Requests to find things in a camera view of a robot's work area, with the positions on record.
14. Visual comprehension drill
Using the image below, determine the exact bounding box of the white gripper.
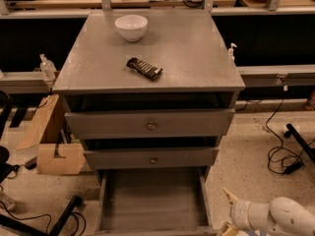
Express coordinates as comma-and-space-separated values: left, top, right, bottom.
216, 188, 250, 236

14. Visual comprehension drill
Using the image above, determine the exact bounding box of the grey bottom drawer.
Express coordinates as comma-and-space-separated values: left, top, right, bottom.
94, 167, 219, 236

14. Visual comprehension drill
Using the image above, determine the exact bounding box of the grey drawer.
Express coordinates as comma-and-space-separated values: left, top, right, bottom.
94, 167, 219, 236
84, 147, 219, 169
65, 109, 234, 140

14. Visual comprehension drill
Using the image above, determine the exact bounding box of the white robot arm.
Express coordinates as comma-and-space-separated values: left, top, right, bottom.
218, 188, 315, 236

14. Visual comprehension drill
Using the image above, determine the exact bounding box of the grey top drawer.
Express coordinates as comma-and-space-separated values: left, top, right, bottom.
65, 109, 234, 140

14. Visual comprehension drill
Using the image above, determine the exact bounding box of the grey middle drawer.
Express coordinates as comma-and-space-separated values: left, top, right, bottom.
84, 147, 219, 169

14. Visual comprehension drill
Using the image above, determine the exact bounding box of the grey drawer cabinet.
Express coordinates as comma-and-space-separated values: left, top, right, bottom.
52, 9, 246, 182

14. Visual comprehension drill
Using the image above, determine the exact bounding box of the black stand leg right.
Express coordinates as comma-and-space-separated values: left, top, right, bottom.
286, 124, 315, 163

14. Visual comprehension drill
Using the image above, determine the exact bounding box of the black stand leg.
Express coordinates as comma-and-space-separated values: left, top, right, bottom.
286, 124, 315, 163
0, 196, 83, 236

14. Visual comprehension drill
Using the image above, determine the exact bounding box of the white pump bottle right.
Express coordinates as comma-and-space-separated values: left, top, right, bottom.
227, 43, 237, 61

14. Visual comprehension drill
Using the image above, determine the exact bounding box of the dark striped snack packet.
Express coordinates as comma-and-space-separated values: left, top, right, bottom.
126, 57, 162, 81

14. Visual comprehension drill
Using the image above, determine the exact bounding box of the cardboard box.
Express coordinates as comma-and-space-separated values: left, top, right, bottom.
16, 94, 86, 175

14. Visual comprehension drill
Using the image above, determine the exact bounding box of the white ceramic bowl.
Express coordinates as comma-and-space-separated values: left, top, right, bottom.
115, 15, 149, 41

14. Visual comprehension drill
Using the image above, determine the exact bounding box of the black stand leg left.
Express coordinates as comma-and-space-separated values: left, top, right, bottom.
0, 196, 83, 236

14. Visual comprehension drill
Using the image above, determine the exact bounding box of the black chair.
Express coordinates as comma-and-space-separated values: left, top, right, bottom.
0, 91, 19, 183

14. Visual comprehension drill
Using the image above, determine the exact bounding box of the clear sanitizer bottle left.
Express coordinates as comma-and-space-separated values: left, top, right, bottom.
39, 54, 57, 81

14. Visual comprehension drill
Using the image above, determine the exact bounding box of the black power cable and adapter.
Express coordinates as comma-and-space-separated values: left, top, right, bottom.
261, 98, 306, 176

